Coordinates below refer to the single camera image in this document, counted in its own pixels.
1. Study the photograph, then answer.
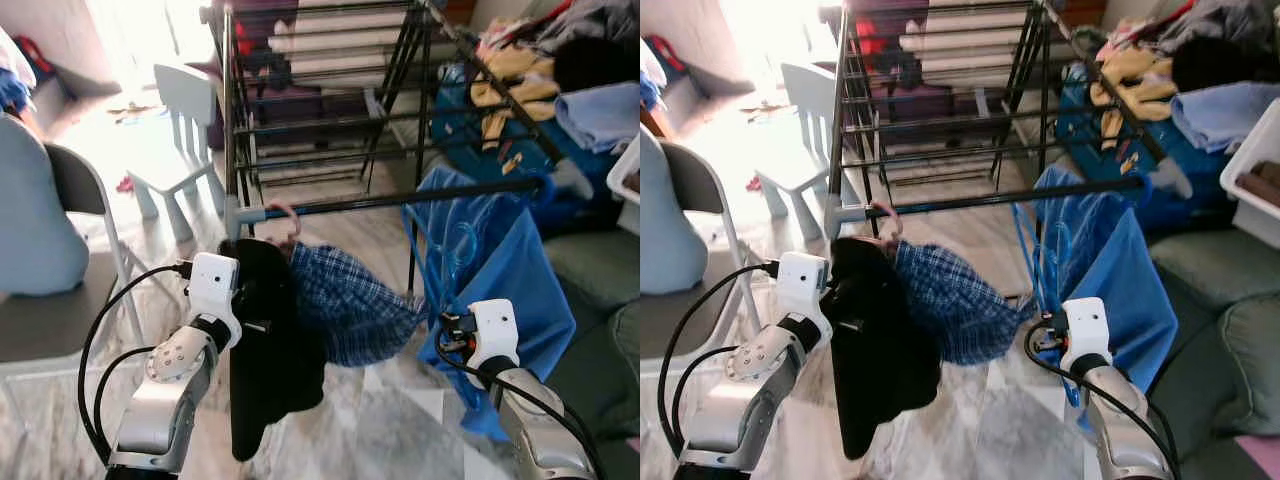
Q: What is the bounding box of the black knit garment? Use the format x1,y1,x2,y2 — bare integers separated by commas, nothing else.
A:
828,238,943,461
218,238,326,463

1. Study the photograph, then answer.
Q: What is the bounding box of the pink plastic hanger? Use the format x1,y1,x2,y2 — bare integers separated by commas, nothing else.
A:
262,203,301,246
870,200,906,246

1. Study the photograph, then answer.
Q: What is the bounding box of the blue plaid shirt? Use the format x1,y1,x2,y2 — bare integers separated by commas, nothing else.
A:
895,240,1036,366
285,243,421,368

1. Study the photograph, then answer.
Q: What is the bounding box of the black metal drying rack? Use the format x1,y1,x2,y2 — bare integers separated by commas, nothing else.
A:
820,0,1196,301
200,0,601,301

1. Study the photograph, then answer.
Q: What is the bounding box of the green leather sofa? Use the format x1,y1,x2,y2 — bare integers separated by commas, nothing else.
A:
1150,230,1280,466
545,230,641,480

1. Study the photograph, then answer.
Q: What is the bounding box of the grey folding chair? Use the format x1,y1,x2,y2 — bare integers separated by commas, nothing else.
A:
640,140,766,381
0,143,146,381

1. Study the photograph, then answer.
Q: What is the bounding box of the blue-grey cushion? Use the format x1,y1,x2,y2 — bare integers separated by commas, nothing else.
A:
0,115,91,296
640,130,706,296

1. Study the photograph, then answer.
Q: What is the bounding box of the blue suitcase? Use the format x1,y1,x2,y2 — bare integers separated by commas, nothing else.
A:
1055,65,1231,231
430,65,601,236

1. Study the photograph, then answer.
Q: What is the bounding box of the purple armchair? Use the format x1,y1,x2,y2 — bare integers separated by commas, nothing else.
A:
840,0,921,151
215,0,301,151

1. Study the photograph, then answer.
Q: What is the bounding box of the white plastic child chair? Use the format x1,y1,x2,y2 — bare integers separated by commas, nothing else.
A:
128,63,226,244
755,63,851,241

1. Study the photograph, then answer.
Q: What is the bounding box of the white plastic storage bin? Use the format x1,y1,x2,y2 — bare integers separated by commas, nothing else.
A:
608,135,641,206
1220,125,1280,251

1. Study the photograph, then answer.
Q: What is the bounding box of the pink mat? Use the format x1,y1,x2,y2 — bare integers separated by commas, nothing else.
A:
1235,435,1280,480

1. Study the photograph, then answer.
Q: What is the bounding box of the beige yellow garment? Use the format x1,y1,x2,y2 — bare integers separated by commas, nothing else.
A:
1090,45,1176,151
470,45,561,151

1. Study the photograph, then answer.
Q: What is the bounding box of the brown folded cloth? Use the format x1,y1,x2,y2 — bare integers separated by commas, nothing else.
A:
1238,160,1280,211

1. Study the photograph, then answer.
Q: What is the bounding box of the light blue towel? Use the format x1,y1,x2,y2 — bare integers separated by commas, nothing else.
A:
1170,82,1280,153
555,82,641,153

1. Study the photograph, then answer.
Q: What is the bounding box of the cream cushion panel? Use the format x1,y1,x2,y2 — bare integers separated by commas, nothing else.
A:
270,0,416,91
900,0,1036,91

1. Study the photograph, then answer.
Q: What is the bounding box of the blue cloth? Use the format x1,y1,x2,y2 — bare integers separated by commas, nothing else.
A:
0,30,31,111
640,40,666,111

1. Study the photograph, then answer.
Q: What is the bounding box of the black cloth bundle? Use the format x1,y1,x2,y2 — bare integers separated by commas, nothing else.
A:
1170,38,1266,93
553,38,641,93

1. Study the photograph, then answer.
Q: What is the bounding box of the grey garment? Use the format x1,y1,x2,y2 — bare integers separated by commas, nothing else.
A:
1155,0,1280,51
535,0,641,51

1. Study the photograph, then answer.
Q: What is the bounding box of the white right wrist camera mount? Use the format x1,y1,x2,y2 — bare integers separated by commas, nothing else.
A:
1058,296,1113,369
465,298,521,369

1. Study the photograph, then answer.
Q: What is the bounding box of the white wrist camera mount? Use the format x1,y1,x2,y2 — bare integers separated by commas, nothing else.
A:
775,252,831,319
1058,296,1113,369
188,253,241,321
465,298,521,369

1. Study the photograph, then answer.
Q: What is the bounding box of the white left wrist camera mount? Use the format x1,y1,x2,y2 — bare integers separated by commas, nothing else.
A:
188,253,241,321
775,252,831,319

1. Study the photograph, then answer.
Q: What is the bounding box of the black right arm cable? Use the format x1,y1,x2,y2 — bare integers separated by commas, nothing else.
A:
435,345,606,480
1022,320,1181,480

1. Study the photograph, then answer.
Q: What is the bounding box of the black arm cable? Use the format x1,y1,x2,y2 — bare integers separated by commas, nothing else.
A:
655,262,783,466
1022,320,1181,480
435,345,606,480
78,262,196,466

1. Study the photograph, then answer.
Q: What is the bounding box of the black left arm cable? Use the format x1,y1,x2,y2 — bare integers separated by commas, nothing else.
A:
78,262,196,466
655,262,783,466

